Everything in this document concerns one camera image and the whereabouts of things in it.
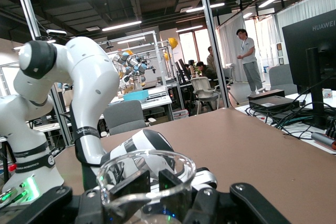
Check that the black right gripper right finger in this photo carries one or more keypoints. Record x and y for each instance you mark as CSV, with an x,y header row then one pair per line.
x,y
170,182

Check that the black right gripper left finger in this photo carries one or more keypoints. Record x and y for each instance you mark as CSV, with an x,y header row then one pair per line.
x,y
131,184

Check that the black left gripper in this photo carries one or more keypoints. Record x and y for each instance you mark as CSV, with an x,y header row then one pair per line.
x,y
168,209

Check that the clear glass beaker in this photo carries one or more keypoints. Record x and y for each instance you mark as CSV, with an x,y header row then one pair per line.
x,y
157,218

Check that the grey blue background robot arm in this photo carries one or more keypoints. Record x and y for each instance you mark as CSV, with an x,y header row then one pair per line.
x,y
134,66

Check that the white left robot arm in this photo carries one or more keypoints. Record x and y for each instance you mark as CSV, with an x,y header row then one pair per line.
x,y
86,90

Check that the grey office chair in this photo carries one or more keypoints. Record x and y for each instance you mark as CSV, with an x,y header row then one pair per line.
x,y
123,116
282,79

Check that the brown table mat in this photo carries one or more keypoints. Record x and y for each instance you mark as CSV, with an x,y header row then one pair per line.
x,y
236,142

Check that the blue plastic bin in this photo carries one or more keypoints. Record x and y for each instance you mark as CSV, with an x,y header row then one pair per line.
x,y
136,95

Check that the white mesh office chair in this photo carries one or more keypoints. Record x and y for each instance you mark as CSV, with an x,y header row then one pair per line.
x,y
202,85

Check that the seated person dark hair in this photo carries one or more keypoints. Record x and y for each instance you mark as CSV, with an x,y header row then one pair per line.
x,y
203,70

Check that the black flat box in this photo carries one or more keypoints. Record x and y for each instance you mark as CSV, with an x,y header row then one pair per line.
x,y
273,103

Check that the person in brown jacket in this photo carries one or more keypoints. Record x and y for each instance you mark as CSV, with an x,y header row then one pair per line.
x,y
210,58

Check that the yellow hard hat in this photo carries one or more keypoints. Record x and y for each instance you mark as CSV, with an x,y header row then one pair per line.
x,y
173,42

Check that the standing person white shirt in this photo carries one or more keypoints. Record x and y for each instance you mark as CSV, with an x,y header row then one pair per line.
x,y
248,58

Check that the grey copper cylinder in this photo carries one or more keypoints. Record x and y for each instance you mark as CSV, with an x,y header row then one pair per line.
x,y
323,138

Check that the black Huawei monitor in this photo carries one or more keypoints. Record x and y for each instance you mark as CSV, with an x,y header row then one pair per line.
x,y
309,51

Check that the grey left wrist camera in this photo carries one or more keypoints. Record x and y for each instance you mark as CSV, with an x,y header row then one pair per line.
x,y
207,178

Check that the silver aluminium frame post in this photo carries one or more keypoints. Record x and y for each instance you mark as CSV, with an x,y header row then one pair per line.
x,y
26,6
210,24

